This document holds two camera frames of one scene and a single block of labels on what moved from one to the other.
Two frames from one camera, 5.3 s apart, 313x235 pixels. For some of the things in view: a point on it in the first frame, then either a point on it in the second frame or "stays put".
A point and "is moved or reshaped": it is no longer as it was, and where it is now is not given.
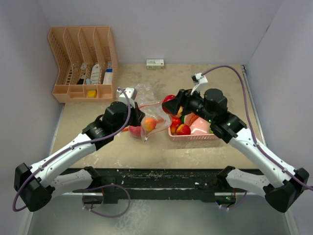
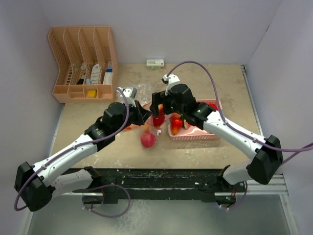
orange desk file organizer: x=87 y=63 stays put
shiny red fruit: x=167 y=98 is moved or reshaped
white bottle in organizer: x=95 y=76 stays put
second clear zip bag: x=146 y=99 stays put
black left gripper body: x=120 y=126 stays put
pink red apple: x=135 y=130 → x=148 y=139
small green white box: x=155 y=64 stays put
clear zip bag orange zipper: x=157 y=119 is moved or reshaped
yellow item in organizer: x=92 y=93 stays put
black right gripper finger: x=171 y=106 → x=158 y=98
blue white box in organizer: x=108 y=78 stays put
